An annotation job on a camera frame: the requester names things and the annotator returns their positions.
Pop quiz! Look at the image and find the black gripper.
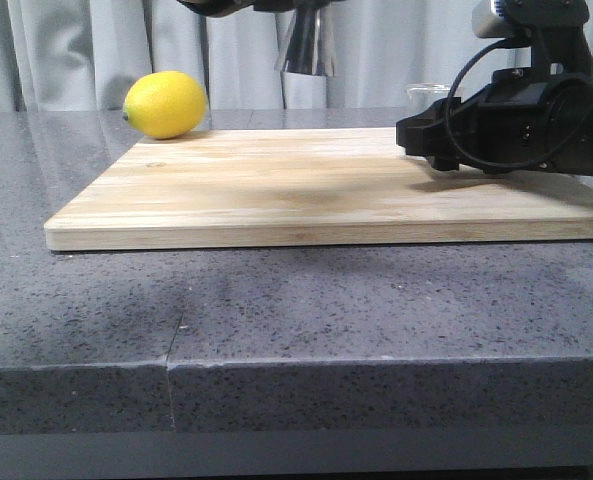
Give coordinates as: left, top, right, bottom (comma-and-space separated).
253, 0, 336, 12

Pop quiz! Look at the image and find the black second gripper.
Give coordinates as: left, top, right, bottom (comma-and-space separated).
396, 69, 576, 174

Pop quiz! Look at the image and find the small glass beaker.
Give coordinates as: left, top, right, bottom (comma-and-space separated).
405, 83, 451, 115

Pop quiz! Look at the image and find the steel double jigger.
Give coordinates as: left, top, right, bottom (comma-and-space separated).
275, 1, 336, 77

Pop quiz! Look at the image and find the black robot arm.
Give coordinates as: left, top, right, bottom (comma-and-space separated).
180, 0, 332, 18

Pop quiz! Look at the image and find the yellow lemon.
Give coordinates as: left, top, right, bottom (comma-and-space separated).
122, 71, 207, 139

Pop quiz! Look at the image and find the wooden cutting board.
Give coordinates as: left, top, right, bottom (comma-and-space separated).
44, 127, 593, 251

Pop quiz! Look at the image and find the grey curtain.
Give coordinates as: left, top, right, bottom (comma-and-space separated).
0, 0, 593, 113

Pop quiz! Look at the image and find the black camera cable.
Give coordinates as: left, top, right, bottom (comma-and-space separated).
444, 38, 593, 171

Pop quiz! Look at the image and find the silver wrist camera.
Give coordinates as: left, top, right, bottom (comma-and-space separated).
471, 0, 517, 39

